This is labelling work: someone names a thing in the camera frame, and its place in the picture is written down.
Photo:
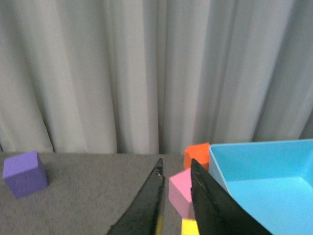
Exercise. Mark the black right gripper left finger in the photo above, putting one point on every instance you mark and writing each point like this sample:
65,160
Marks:
144,216

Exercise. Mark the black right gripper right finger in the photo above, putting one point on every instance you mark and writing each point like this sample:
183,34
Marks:
216,212

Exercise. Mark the yellow foam block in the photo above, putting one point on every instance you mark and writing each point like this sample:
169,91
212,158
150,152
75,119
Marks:
189,227

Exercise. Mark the pink foam block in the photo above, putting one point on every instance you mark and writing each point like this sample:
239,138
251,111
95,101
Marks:
180,194

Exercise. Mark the orange foam block right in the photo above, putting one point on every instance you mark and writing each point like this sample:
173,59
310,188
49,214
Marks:
200,152

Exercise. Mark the light blue plastic bin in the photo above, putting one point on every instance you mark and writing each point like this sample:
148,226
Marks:
272,181

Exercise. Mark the purple foam block back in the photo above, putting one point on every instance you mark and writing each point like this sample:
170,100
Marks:
24,174

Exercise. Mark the grey curtain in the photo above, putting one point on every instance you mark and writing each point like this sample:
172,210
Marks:
153,76

